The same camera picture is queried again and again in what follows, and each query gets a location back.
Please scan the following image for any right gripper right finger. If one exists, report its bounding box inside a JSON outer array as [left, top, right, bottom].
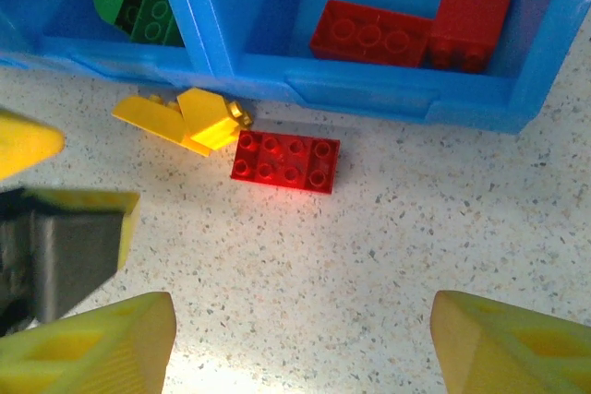
[[430, 290, 591, 394]]

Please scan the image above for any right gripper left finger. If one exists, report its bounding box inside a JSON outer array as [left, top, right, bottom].
[[0, 291, 177, 394]]

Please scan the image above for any yellow curved lego piece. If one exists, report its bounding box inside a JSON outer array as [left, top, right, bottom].
[[112, 95, 213, 157]]

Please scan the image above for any blue three-compartment plastic bin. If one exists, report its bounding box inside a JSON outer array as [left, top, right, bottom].
[[0, 0, 591, 135]]

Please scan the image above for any long red lego brick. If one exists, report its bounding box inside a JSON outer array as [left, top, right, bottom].
[[308, 0, 436, 68]]

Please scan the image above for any yellow lego brick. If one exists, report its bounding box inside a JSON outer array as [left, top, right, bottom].
[[176, 87, 254, 151]]

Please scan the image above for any red two-by-four lego brick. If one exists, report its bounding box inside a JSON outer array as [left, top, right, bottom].
[[229, 129, 342, 194]]

